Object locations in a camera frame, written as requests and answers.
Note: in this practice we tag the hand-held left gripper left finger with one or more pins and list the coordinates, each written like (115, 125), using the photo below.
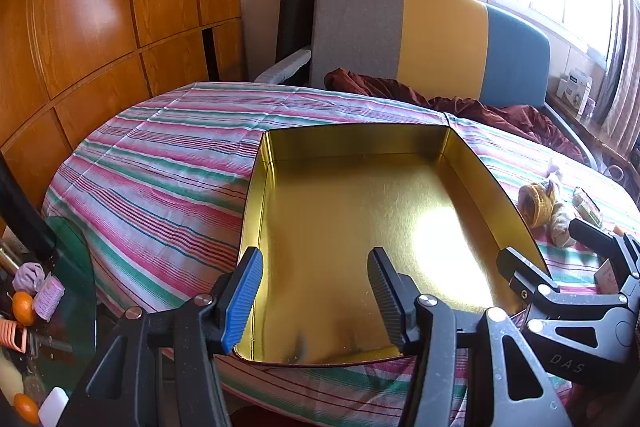
(245, 297)

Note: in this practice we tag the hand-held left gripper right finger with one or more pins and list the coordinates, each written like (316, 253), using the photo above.
(387, 302)

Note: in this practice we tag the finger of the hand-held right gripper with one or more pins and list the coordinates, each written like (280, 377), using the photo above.
(592, 234)
(515, 269)

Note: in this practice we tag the green paper box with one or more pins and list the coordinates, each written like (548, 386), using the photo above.
(587, 207)

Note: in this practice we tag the white snack packet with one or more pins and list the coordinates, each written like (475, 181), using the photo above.
(561, 224)

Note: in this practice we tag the clear cracker packet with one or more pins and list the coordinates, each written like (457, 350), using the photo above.
(607, 276)

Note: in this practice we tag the purple cloth pouch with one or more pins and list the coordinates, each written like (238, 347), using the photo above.
(555, 172)

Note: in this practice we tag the gold and maroon tin box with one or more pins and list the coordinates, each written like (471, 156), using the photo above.
(350, 217)

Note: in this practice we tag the wooden desk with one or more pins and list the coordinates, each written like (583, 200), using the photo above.
(590, 132)

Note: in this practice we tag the purple patterned box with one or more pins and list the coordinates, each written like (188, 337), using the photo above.
(590, 106)

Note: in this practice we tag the white carton box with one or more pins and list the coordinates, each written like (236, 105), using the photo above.
(575, 92)

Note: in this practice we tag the striped blanket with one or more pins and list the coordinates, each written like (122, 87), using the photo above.
(165, 167)

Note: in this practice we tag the green glass table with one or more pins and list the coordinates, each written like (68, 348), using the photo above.
(70, 287)

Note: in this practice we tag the pink hair roller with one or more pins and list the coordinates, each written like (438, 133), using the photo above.
(48, 299)

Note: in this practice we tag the maroon cloth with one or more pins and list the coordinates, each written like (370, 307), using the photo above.
(380, 87)

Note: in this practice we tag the purple wrapped ball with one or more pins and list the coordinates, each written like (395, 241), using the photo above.
(27, 277)

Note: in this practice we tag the white plastic block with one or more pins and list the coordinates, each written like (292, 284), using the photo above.
(53, 407)

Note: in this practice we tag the small orange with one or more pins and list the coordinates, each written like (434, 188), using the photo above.
(26, 408)
(23, 308)

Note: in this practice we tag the peach plastic clip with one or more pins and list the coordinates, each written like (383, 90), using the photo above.
(12, 334)

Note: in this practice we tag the grey yellow blue armchair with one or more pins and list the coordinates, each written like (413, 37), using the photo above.
(440, 37)

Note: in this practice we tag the black rolled mat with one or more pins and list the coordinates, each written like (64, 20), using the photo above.
(297, 7)

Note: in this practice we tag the wooden wardrobe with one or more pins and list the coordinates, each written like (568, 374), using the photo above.
(90, 7)

